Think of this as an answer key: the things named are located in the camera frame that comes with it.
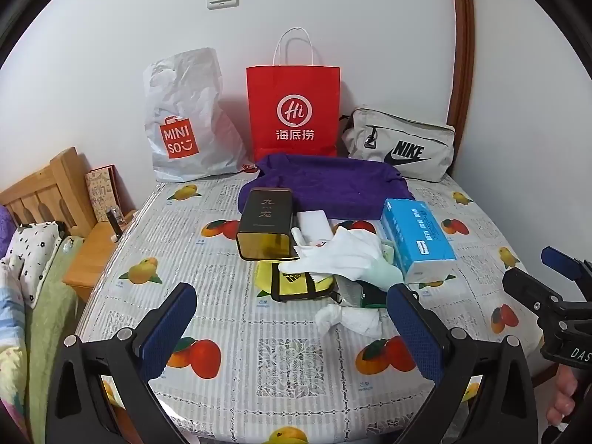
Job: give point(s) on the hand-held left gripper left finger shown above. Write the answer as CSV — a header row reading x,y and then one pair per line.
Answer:
x,y
169,328

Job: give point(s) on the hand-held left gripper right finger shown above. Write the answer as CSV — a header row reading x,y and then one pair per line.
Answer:
x,y
416,333

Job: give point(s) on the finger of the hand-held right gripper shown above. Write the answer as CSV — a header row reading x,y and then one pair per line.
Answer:
x,y
522,286
557,257

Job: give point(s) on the green and white packet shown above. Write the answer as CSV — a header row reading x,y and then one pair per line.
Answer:
x,y
370,297

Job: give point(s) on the mint green cloth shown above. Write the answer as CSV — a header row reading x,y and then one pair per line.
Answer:
x,y
384,277

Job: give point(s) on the light green tissue pack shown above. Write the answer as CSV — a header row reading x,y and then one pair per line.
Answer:
x,y
387,253

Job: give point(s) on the white glove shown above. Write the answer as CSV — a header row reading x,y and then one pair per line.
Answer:
x,y
342,249

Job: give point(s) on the yellow pouch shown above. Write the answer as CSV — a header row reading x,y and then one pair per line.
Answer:
x,y
286,286

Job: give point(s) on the white packet with red print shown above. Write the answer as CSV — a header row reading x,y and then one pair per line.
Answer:
x,y
319,243

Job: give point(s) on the white sponge block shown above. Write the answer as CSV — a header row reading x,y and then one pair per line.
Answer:
x,y
314,224

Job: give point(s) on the person's right hand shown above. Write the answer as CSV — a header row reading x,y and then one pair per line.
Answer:
x,y
564,395

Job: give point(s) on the blue tissue pack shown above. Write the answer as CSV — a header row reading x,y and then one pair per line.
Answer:
x,y
416,236

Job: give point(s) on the light wooden nightstand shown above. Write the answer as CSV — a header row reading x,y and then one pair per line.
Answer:
x,y
92,254

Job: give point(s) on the fruit print tablecloth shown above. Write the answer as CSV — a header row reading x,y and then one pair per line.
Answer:
x,y
277,356

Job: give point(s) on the black bottle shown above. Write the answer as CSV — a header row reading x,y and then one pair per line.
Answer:
x,y
114,224

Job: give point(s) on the light green bedsheet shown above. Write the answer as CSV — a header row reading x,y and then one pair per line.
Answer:
x,y
51,323

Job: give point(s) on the dark green tea tin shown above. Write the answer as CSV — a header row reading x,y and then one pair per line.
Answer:
x,y
263,222

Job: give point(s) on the white floral pillow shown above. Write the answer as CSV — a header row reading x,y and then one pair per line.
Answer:
x,y
34,259

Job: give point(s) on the patterned book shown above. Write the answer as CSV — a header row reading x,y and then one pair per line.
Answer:
x,y
104,192

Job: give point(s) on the colourful striped blanket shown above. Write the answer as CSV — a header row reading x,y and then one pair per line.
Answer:
x,y
11,356

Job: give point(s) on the purple towel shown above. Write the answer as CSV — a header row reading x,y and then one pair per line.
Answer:
x,y
333,185

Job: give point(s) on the beige waist bag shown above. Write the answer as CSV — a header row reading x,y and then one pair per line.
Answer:
x,y
416,134

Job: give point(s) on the light wooden headboard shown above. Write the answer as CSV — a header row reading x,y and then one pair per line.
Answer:
x,y
46,185

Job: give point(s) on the purple plush toy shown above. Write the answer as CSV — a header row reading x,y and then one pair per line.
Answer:
x,y
3,217

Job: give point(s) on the white plastic shopping bag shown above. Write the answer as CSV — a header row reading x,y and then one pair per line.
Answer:
x,y
185,101

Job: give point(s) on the red paper bag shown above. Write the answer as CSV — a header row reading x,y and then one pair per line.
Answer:
x,y
296,92

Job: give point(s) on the dark brown wooden frame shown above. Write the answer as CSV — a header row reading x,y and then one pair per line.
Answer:
x,y
465,55

